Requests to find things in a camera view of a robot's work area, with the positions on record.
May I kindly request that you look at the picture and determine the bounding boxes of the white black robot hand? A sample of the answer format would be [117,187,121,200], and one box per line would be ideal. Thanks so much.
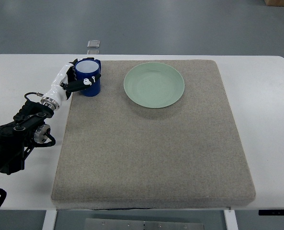
[41,58,101,110]

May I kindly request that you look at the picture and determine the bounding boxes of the blue mug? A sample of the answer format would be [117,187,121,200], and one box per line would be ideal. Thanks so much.
[74,58,101,97]

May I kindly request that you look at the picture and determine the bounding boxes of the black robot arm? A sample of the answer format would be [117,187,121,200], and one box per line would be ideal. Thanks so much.
[0,92,57,175]

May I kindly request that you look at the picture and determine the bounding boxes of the lower floor socket plate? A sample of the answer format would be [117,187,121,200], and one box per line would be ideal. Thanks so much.
[87,49,100,55]

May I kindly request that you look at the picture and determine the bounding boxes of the floor socket plate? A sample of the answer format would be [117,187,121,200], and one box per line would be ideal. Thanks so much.
[87,49,100,55]
[87,40,100,48]

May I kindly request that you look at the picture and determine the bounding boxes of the upper floor socket plate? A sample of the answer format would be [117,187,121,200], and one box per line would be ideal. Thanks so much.
[87,40,100,48]

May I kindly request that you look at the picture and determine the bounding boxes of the light green plate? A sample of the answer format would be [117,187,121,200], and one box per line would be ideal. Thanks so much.
[123,62,185,109]

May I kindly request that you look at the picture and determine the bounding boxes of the beige fabric mat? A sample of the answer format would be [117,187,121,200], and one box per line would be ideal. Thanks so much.
[51,59,256,209]

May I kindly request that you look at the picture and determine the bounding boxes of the left white table leg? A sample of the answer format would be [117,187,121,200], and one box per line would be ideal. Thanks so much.
[42,209,57,230]

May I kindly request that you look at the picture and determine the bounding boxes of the white table leg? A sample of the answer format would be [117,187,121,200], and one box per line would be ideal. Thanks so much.
[42,209,57,230]
[224,209,239,230]

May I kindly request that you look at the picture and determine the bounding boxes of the right white table leg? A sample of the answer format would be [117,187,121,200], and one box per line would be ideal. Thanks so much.
[224,209,239,230]

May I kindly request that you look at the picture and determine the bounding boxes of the brown cardboard box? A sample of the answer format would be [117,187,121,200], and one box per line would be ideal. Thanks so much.
[264,0,284,7]

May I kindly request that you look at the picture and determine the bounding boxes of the black desk control panel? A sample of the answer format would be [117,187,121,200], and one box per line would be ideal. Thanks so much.
[258,209,284,216]

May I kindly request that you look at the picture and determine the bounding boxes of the grey metal base plate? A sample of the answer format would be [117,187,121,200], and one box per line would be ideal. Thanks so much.
[84,218,204,230]

